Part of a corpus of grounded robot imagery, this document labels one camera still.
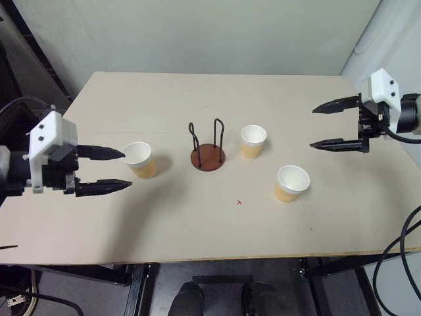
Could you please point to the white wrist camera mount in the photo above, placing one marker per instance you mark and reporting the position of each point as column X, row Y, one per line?
column 49, row 131
column 383, row 89

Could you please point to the dark metal shelving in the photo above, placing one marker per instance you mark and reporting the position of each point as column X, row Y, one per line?
column 49, row 66

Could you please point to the white power strip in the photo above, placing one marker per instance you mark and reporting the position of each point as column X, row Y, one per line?
column 18, row 301

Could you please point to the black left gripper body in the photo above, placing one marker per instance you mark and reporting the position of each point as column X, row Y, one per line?
column 58, row 172

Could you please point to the black metal table frame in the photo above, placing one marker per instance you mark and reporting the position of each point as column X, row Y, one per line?
column 142, row 289

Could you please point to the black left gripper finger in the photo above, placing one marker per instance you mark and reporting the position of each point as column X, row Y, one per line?
column 102, row 186
column 102, row 153

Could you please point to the yellow and white paper cup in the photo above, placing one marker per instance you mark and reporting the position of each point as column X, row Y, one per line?
column 287, row 194
column 144, row 168
column 251, row 149

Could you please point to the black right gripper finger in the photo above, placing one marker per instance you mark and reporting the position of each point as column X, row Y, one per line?
column 338, row 105
column 342, row 145

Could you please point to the dark rounded shape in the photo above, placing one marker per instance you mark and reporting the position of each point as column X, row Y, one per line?
column 189, row 298

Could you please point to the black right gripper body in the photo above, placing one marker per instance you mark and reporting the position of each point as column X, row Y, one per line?
column 370, row 120

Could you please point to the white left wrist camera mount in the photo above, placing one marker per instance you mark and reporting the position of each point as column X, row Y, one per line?
column 49, row 131

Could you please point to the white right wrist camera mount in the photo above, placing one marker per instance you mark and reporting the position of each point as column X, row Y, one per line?
column 383, row 89

